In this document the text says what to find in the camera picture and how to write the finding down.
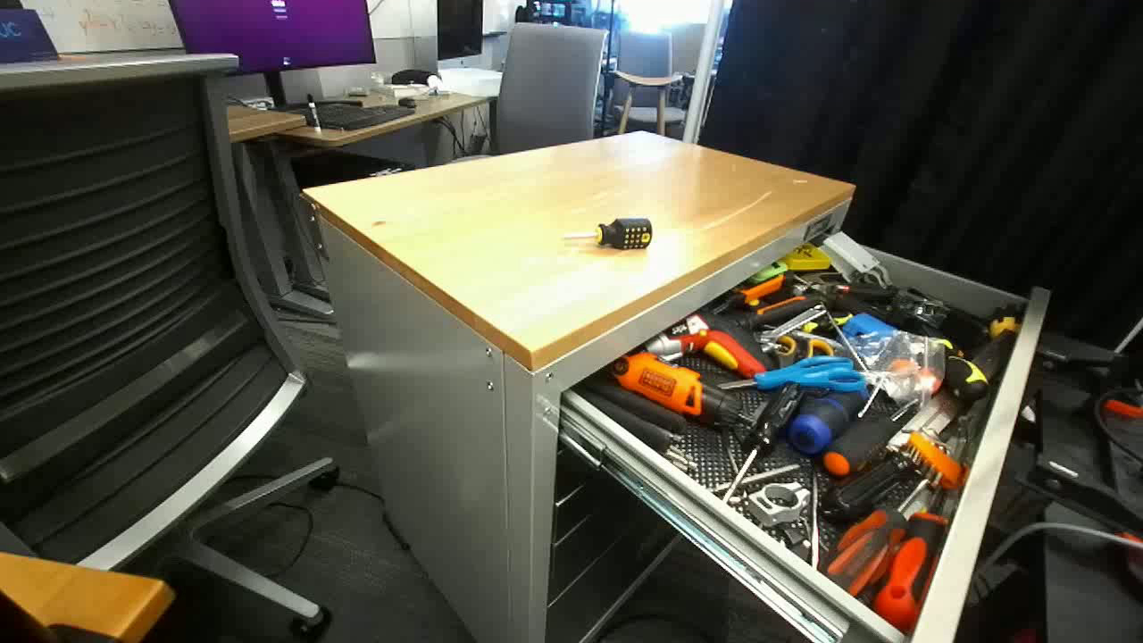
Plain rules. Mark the stubby black screwdriver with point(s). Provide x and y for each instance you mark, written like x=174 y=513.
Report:
x=625 y=235

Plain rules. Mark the wide grey cabinet drawer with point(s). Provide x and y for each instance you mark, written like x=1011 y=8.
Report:
x=987 y=467

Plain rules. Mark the orange black thick screwdriver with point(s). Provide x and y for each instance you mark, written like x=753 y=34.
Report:
x=852 y=452

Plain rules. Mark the yellow black screwdriver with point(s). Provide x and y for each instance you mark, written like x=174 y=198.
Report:
x=969 y=376

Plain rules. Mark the grey tool cabinet wooden top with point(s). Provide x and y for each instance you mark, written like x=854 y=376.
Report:
x=537 y=228

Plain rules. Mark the orange black power tool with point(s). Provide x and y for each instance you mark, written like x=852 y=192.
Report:
x=662 y=384

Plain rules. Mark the small orange tool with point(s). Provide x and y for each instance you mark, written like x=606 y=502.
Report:
x=761 y=292

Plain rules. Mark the grey upholstered office chair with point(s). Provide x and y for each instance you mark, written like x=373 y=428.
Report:
x=548 y=83

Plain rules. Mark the long wooden office desk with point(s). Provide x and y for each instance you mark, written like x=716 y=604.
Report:
x=393 y=119

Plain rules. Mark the black keyboard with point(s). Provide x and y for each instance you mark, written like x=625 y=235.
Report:
x=359 y=117

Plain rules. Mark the dark computer monitor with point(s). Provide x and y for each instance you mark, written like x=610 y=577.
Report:
x=459 y=32

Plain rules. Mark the clear plastic bag of parts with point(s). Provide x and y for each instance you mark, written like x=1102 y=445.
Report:
x=906 y=364

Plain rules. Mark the monitor with purple screen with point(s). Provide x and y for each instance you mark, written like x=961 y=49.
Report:
x=273 y=32

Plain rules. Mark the black curtain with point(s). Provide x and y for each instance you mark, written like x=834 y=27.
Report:
x=975 y=119

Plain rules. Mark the black mesh office chair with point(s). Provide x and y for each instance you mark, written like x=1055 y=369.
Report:
x=107 y=238

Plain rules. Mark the light wooden table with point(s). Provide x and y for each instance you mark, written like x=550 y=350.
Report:
x=72 y=596

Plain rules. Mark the wooden frame armchair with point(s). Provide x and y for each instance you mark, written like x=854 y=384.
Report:
x=649 y=79

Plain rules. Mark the small metal bracket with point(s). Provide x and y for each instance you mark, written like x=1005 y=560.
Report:
x=781 y=502

